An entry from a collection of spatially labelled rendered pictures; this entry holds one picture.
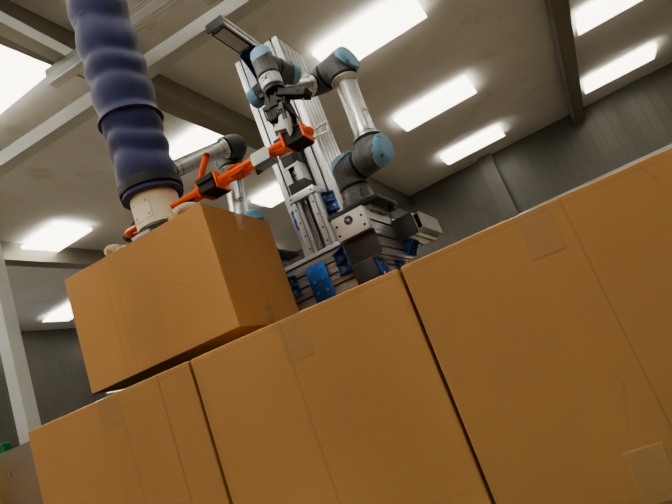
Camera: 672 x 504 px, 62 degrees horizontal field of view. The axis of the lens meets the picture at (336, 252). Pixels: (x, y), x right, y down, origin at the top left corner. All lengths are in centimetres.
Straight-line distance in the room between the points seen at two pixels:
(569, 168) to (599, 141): 74
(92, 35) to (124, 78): 22
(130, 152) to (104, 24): 53
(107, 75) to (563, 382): 190
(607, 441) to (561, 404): 7
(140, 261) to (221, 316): 35
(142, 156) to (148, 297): 53
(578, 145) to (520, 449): 1167
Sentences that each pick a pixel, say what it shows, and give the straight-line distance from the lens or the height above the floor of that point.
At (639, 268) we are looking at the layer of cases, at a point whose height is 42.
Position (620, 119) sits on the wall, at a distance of 1249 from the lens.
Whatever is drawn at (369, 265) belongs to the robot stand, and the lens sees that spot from 201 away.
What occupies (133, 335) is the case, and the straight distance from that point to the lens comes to 188.
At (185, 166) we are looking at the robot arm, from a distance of 249.
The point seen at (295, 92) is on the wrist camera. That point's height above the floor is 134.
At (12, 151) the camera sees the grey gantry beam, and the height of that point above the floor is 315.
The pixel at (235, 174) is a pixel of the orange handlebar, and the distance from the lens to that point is 191.
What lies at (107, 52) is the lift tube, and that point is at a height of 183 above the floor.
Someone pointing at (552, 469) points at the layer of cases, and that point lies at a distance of 84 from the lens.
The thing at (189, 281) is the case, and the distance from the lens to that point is 174.
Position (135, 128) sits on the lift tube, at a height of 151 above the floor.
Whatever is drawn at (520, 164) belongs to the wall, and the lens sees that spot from 1242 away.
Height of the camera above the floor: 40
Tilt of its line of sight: 14 degrees up
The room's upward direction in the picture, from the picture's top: 21 degrees counter-clockwise
